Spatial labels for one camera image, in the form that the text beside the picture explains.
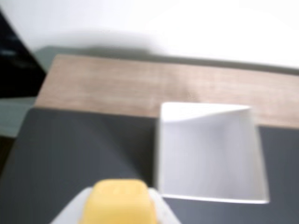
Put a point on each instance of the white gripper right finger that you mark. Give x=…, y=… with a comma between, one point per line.
x=162, y=210

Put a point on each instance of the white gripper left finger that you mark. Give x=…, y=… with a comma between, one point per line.
x=74, y=207

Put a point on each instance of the dark grey mat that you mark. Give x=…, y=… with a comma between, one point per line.
x=70, y=151

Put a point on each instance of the white open box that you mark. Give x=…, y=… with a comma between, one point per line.
x=210, y=154

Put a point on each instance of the yellow cube block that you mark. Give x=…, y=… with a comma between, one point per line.
x=116, y=203

